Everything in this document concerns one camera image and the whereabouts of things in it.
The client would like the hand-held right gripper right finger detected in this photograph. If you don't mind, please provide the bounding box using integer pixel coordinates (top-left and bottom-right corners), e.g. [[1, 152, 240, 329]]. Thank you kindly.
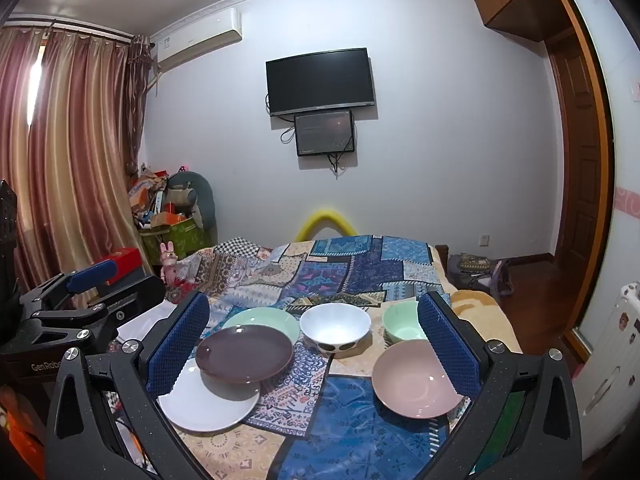
[[417, 290, 583, 480]]

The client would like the green plate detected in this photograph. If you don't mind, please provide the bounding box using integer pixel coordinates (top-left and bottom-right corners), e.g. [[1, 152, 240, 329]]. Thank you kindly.
[[221, 306, 301, 341]]

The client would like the backpack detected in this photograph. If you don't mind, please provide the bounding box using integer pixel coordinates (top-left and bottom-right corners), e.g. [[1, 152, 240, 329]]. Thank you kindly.
[[447, 252, 514, 306]]

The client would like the white cloth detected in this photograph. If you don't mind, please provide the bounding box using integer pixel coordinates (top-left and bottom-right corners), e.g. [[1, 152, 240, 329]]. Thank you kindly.
[[117, 305, 176, 346]]

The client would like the wooden door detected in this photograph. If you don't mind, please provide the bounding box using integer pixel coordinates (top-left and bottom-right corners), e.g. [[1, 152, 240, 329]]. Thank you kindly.
[[544, 30, 608, 311]]

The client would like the pink bowl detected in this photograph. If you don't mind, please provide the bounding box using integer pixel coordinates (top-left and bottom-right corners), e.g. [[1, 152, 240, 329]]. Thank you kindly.
[[371, 339, 473, 420]]

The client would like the white plate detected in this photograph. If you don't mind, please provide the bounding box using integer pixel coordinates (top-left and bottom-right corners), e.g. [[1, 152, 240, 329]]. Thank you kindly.
[[157, 357, 261, 433]]

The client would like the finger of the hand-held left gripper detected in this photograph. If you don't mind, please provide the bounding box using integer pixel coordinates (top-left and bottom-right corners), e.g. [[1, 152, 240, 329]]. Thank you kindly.
[[19, 259, 120, 313], [85, 274, 167, 333]]

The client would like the white bowl with dark dots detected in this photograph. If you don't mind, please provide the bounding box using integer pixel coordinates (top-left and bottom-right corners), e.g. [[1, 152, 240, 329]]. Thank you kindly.
[[299, 302, 372, 356]]

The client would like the orange clothing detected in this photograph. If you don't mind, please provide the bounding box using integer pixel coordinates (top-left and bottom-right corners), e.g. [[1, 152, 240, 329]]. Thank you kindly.
[[0, 387, 48, 480]]

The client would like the black wall television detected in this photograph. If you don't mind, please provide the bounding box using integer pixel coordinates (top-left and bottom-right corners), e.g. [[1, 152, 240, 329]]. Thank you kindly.
[[265, 48, 377, 117]]

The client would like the green bag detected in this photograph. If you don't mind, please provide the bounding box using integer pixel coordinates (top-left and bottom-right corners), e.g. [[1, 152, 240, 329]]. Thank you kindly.
[[140, 215, 202, 261]]

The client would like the white air conditioner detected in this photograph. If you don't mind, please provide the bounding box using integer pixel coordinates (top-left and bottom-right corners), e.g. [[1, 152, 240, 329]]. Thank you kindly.
[[150, 8, 243, 73]]

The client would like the patchwork bedspread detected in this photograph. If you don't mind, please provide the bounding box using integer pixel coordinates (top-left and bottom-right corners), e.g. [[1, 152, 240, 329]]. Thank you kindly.
[[107, 234, 523, 480]]

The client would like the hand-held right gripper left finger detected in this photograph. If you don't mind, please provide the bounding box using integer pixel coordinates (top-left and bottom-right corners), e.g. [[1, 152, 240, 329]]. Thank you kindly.
[[45, 290, 211, 480]]

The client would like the green bowl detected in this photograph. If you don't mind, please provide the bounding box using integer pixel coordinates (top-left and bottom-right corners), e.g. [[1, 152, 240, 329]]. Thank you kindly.
[[382, 300, 431, 347]]

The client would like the brown plate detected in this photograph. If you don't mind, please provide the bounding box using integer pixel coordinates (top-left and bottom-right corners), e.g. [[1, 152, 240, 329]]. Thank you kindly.
[[195, 325, 294, 385]]

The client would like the yellow foam tube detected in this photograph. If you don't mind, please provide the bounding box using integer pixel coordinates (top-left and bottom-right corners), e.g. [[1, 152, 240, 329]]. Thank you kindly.
[[295, 208, 358, 243]]

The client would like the red box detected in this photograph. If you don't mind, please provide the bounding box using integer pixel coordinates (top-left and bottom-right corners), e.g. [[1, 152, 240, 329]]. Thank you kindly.
[[85, 247, 151, 286]]

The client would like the pink rabbit toy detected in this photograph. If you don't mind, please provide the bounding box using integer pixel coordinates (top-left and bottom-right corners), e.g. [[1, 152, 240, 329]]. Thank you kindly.
[[159, 241, 182, 287]]

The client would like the striped curtain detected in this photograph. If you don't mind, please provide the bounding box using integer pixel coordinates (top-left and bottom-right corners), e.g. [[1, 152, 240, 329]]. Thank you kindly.
[[0, 25, 155, 311]]

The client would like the tan plush blanket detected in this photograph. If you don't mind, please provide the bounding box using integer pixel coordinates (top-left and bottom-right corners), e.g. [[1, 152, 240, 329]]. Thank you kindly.
[[449, 287, 522, 356]]

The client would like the pile of boxes and papers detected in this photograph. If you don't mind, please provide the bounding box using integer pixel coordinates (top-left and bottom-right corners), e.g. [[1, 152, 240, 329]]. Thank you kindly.
[[127, 162, 201, 231]]

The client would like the small black monitor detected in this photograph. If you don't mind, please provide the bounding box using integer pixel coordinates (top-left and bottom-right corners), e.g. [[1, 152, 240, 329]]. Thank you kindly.
[[294, 109, 357, 157]]

